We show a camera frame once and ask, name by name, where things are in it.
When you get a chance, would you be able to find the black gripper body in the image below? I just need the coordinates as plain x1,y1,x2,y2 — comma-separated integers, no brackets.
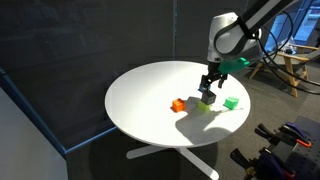
203,61,224,82

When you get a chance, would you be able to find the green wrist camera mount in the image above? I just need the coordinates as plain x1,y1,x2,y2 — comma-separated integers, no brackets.
217,56,251,75

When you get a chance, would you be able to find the black perforated board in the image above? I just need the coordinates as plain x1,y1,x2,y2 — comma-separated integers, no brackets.
266,115,320,180

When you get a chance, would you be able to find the blue lit window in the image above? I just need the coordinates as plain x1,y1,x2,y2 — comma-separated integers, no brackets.
266,0,320,54

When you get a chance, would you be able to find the gray block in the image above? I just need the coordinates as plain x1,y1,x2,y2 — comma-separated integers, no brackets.
200,91,217,105

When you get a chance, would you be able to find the white table base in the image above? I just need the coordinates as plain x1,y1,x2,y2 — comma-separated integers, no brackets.
125,142,220,180

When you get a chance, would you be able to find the orange block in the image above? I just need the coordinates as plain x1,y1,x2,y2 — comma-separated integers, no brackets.
171,97,186,113

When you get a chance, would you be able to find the blue metal frame rail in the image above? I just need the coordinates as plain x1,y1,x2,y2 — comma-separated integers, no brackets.
0,66,118,156

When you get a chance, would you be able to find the wooden armchair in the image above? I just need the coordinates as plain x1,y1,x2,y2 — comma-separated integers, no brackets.
248,43,320,98

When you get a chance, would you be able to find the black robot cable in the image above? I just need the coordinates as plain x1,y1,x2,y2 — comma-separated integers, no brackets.
258,28,320,96
264,9,320,88

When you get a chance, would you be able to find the yellow-green block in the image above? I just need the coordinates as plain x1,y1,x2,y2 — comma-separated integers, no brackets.
196,100,212,113

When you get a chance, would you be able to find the green block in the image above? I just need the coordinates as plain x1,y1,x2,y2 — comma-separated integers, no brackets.
223,96,240,110

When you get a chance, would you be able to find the purple black bar clamp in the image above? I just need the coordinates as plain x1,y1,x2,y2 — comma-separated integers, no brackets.
254,121,313,149
230,147,298,180

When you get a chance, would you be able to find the clear plastic bag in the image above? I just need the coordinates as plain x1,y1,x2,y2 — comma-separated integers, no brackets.
279,36,298,56

